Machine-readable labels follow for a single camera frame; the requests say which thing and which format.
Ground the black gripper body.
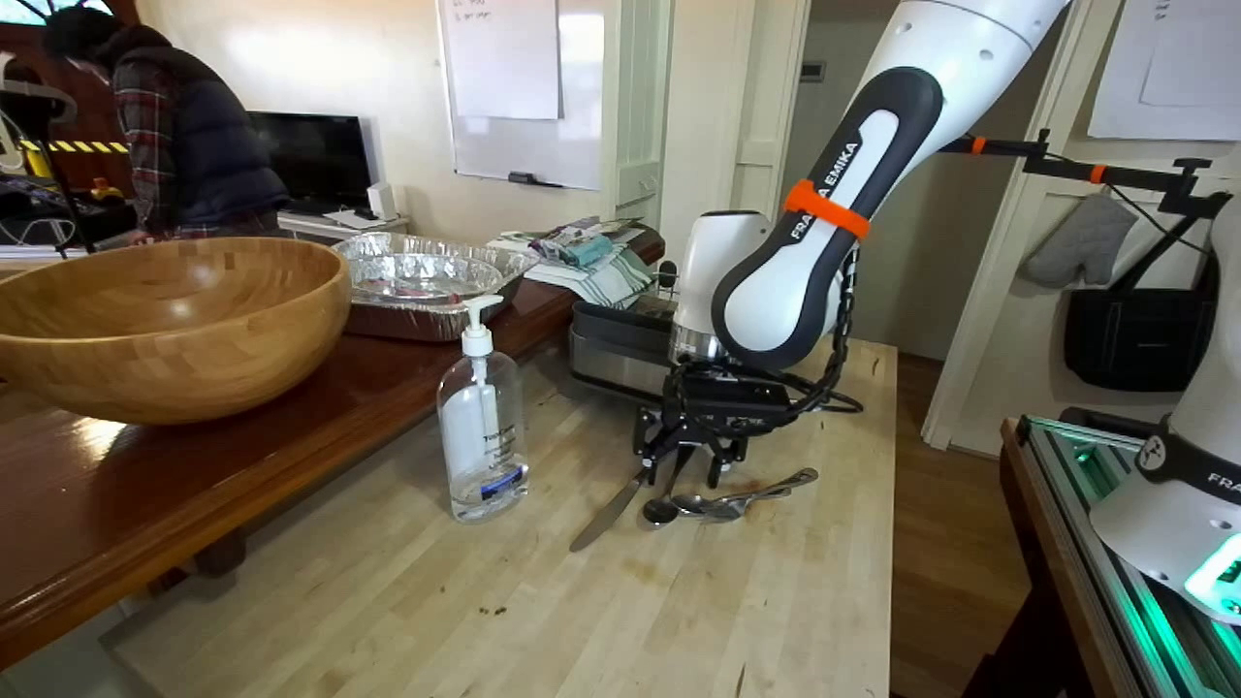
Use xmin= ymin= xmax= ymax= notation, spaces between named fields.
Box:
xmin=632 ymin=360 xmax=790 ymax=466

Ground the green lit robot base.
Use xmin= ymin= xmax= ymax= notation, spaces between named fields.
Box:
xmin=999 ymin=421 xmax=1241 ymax=698

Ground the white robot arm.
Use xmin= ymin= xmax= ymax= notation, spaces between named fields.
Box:
xmin=632 ymin=0 xmax=1072 ymax=485

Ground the silver small spoon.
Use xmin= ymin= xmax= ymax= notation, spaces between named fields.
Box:
xmin=677 ymin=492 xmax=764 ymax=521

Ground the silver table knife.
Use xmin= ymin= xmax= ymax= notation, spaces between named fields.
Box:
xmin=571 ymin=477 xmax=645 ymax=554

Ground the grey dish rack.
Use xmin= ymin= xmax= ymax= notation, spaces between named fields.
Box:
xmin=571 ymin=259 xmax=671 ymax=400

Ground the striped folded towel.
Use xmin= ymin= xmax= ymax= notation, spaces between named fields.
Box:
xmin=491 ymin=219 xmax=654 ymax=307

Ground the clear hand sanitizer bottle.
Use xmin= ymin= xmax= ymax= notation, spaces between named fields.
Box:
xmin=437 ymin=295 xmax=529 ymax=521

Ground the aluminium foil tray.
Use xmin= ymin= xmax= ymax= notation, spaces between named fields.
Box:
xmin=332 ymin=232 xmax=537 ymax=344

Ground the grey oven mitt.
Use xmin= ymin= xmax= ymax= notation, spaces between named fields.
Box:
xmin=1019 ymin=196 xmax=1138 ymax=287

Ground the black hanging bag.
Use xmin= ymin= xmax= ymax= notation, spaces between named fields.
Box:
xmin=1064 ymin=264 xmax=1217 ymax=391

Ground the black monitor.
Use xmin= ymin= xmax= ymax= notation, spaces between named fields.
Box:
xmin=247 ymin=114 xmax=374 ymax=212

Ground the large wooden bowl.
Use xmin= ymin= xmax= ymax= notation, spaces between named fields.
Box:
xmin=0 ymin=237 xmax=348 ymax=428

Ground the person in dark vest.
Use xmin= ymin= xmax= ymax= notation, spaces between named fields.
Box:
xmin=43 ymin=7 xmax=287 ymax=237

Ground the dark wooden side table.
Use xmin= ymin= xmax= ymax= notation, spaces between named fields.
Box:
xmin=0 ymin=287 xmax=632 ymax=689

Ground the white wall whiteboard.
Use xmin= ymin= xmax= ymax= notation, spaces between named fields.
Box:
xmin=437 ymin=0 xmax=606 ymax=192

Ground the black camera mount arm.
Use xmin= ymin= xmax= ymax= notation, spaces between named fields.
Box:
xmin=955 ymin=137 xmax=1231 ymax=291

